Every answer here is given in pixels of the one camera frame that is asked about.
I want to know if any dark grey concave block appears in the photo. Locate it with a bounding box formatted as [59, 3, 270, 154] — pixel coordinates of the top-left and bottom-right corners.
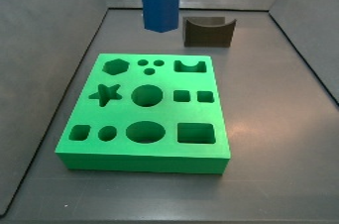
[183, 17, 238, 48]

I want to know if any green shape sorter board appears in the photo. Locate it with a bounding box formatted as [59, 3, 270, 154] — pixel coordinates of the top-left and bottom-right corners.
[56, 54, 231, 174]

